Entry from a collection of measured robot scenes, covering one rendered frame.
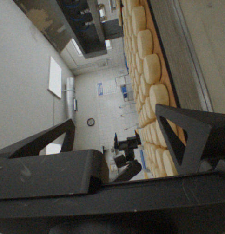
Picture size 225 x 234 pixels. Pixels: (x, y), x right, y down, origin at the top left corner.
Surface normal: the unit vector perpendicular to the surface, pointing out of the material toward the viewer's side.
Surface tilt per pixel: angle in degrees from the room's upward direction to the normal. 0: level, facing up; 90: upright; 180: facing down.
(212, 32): 90
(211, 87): 90
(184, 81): 90
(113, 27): 90
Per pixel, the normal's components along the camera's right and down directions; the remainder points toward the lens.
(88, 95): -0.16, -0.30
